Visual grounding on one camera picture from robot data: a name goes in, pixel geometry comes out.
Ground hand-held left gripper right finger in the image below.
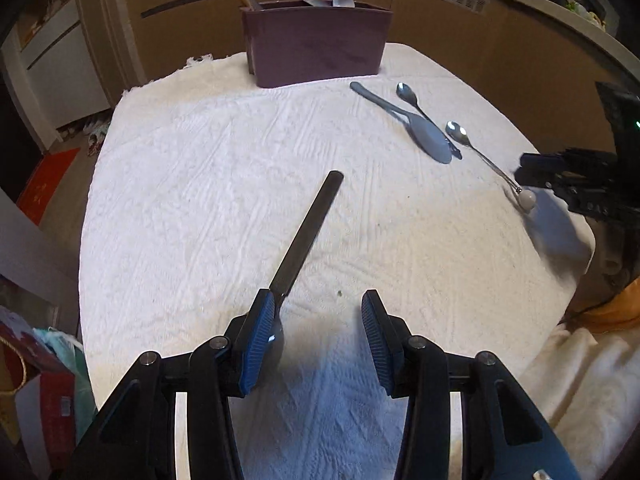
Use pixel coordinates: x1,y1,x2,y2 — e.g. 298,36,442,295
361,289,583,480

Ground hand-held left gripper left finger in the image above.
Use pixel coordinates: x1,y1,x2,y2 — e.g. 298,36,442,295
75,289,278,480

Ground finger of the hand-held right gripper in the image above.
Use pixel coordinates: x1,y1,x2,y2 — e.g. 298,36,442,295
514,169,562,189
519,149,617,171

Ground metal spoon with white ball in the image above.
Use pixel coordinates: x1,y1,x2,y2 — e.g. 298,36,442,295
444,120,538,211

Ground black-handled spoon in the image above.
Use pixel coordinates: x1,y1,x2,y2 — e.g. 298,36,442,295
260,170,346,362

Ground purple utensil holder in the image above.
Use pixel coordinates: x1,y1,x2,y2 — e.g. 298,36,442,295
241,1,395,89

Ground grey rice paddle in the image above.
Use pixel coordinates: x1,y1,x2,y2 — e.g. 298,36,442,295
349,81,454,165

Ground white kitchen countertop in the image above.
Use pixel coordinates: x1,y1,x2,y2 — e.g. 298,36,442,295
495,0,640,78

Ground yellow cloth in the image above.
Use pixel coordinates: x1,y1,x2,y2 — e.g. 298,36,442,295
579,276,640,334

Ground plain metal spoon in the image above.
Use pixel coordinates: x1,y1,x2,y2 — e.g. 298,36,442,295
395,82,464,160

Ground wooden kitchen cabinet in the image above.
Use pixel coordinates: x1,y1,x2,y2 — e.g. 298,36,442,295
120,0,632,161

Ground white table cloth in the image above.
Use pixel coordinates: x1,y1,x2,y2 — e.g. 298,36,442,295
78,42,599,480

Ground teal plastic bag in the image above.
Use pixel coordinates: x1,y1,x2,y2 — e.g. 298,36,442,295
32,326,99,432

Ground red cardboard box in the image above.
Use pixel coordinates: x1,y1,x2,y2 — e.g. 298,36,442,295
0,319,77,477

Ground white fluffy blanket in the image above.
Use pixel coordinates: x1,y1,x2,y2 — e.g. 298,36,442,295
520,320,640,480

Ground floral slippers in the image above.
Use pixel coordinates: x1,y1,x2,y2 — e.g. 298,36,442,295
84,114,112,157

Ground red doormat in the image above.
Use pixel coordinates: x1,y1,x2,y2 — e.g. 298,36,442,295
17,147,82,227

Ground white shoe cabinet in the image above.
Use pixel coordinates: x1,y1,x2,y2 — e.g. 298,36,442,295
0,0,112,152

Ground beige door frame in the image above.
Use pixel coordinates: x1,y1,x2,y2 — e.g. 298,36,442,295
74,0,147,92

